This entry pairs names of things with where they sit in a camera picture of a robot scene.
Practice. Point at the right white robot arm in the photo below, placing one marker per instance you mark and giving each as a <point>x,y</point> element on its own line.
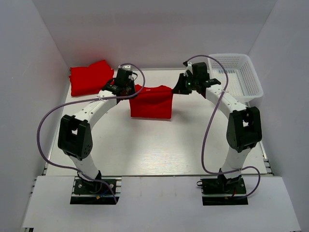
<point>244,124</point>

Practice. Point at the white plastic basket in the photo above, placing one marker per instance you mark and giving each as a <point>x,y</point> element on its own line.
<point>243,82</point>

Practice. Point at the folded red t-shirt stack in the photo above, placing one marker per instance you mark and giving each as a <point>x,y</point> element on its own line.
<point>88,80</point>

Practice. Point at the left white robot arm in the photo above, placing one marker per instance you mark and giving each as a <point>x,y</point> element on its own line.
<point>75,133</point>

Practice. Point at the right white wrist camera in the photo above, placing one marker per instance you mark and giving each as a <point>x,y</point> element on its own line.
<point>188,69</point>

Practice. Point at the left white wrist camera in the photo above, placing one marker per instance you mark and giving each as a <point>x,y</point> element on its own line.
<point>127,67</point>

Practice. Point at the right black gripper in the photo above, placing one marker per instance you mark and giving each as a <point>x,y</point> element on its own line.
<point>180,88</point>

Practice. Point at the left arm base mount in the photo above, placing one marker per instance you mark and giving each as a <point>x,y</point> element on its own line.
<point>96,193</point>

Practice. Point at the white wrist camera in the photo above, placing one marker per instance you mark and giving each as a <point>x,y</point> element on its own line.
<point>127,67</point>
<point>188,69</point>

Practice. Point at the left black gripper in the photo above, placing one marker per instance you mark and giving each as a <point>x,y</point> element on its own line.
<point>132,83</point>

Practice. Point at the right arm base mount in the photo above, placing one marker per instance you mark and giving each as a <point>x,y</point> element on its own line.
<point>221,191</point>

